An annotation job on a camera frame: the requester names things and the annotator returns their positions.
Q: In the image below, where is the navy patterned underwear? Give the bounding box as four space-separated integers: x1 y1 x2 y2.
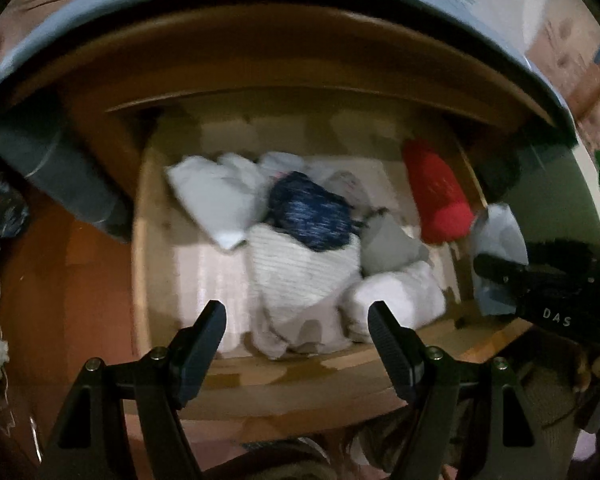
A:
269 171 365 253

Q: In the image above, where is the light blue cloth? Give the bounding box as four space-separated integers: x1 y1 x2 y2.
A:
472 204 530 317

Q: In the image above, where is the pale pink cloth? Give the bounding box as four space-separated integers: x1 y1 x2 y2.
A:
342 260 448 342

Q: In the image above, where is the white ribbed cloth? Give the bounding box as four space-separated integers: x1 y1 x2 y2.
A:
245 224 363 360

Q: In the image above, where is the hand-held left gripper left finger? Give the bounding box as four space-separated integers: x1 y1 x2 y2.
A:
37 300 228 480

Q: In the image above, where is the grey cloth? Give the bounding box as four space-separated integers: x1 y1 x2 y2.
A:
360 210 431 278

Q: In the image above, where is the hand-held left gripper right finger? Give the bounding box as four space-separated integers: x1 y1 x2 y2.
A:
367 300 561 480

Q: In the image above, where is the wooden nightstand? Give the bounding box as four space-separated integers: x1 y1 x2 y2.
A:
0 2 556 431

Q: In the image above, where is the wooden drawer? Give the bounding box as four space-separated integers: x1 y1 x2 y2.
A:
130 105 536 421

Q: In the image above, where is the red cloth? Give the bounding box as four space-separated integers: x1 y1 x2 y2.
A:
402 139 476 246

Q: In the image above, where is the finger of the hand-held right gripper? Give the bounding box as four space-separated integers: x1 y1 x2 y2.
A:
474 254 531 291
525 240 596 267

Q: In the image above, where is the blue plaid cloth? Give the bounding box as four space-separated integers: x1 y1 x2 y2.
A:
0 0 583 243

